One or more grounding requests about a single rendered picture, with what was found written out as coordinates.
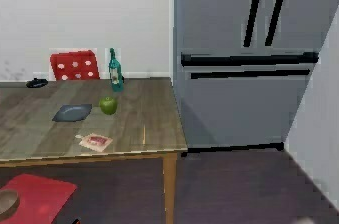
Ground pink meat package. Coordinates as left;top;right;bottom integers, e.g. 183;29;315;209
75;132;114;153

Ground black fridge handle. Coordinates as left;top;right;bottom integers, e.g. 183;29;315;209
190;68;311;80
264;0;284;47
180;51;320;68
242;0;261;48

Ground green apple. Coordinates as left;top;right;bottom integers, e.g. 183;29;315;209
98;96;118;116

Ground small black object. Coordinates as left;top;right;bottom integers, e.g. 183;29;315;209
25;77;49;89

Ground dark grey plate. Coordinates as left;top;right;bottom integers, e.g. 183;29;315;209
51;103;93;123

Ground wooden dining table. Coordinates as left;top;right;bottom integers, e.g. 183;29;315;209
0;77;189;224

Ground red chair with white dots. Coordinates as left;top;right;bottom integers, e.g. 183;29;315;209
49;49;101;82

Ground grey fridge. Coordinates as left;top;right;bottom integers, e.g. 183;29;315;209
172;0;339;155

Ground teal glass bottle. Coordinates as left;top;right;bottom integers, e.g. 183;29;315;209
108;47;125;93

